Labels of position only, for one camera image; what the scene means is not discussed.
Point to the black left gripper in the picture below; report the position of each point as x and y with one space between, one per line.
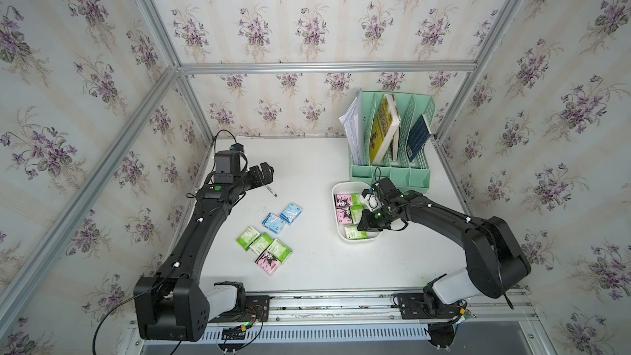
256 180

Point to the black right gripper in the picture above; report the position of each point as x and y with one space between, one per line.
366 225

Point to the green tissue pack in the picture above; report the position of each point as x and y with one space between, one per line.
279 250
261 244
352 233
357 199
247 238
356 214

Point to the pink tissue pack top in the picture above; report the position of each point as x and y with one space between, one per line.
343 200

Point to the pink tissue pack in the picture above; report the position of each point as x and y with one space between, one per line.
268 262
343 200
344 216

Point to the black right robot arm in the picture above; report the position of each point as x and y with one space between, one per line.
495 261

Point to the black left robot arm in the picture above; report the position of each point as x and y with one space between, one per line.
170 304

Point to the white plastic storage box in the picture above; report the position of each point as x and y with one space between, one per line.
351 188

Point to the red capped marker pen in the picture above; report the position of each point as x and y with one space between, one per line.
271 191

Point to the blue tissue pack right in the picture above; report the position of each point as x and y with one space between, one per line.
291 213

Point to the blue tissue pack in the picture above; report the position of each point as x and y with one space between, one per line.
274 223
291 213

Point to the blue tissue pack left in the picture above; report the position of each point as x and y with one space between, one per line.
274 223

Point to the green plastic file organizer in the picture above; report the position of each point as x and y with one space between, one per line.
408 174

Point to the thin book in organizer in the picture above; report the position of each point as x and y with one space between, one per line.
395 145

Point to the pink tissue pack bottom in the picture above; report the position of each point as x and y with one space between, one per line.
268 262

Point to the dark blue notebook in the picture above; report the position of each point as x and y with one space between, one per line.
418 136

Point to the white paper stack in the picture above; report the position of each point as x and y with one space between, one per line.
352 122

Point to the yellow book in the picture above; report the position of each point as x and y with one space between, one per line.
385 126

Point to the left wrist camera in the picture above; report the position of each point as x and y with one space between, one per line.
237 149

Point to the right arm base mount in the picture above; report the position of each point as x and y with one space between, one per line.
427 306

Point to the aluminium frame profiles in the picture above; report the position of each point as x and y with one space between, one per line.
73 72

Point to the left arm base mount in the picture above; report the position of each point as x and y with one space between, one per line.
230 302

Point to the aluminium mounting rail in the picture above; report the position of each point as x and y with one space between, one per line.
369 307

